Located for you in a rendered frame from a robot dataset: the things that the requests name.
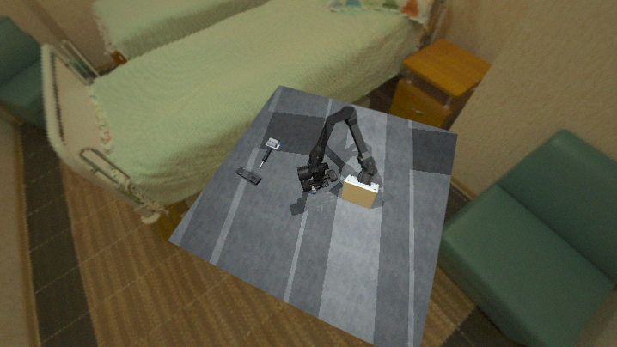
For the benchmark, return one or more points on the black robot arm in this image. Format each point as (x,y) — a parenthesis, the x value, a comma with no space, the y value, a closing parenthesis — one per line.
(316,168)

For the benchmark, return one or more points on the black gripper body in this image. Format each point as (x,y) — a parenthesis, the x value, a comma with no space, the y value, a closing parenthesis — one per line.
(306,184)

